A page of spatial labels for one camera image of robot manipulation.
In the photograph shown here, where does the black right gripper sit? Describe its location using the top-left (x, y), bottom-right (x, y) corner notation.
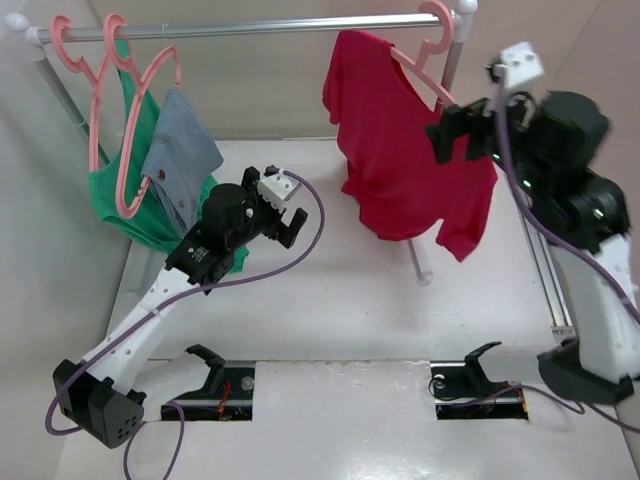
top-left (426, 81), bottom-right (554, 199)

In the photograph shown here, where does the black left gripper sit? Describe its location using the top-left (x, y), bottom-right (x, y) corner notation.
top-left (228, 168), bottom-right (305, 252)

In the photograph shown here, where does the red t shirt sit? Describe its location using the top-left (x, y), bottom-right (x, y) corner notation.
top-left (322, 30), bottom-right (497, 262)

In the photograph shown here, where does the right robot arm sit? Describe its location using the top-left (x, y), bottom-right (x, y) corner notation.
top-left (425, 91), bottom-right (639, 406)

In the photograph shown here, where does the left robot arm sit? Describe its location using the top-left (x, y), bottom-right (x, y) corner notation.
top-left (45, 166), bottom-right (308, 449)

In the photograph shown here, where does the green t shirt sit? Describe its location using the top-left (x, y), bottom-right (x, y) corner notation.
top-left (88, 38), bottom-right (250, 275)

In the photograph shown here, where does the pink hanger with clothes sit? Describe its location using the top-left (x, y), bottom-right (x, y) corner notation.
top-left (102, 13), bottom-right (184, 221)

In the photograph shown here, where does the blue denim garment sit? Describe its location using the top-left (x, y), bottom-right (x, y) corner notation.
top-left (142, 88), bottom-right (223, 237)

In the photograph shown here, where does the metal clothes rack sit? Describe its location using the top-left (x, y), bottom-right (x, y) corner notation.
top-left (3, 0), bottom-right (479, 287)

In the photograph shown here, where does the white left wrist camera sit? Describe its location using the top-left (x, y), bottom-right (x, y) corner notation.
top-left (257, 166), bottom-right (300, 213)

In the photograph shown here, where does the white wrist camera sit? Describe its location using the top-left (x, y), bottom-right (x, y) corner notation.
top-left (491, 42), bottom-right (545, 94)
top-left (257, 166), bottom-right (300, 213)

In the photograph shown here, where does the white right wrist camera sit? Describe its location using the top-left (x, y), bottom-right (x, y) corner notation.
top-left (491, 42), bottom-right (545, 94)

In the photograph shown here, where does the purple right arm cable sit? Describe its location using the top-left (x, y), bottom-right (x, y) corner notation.
top-left (492, 82), bottom-right (640, 434)

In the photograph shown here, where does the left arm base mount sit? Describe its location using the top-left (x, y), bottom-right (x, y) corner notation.
top-left (175, 344), bottom-right (256, 422)

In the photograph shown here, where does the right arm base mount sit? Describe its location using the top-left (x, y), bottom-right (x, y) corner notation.
top-left (428, 341), bottom-right (529, 421)

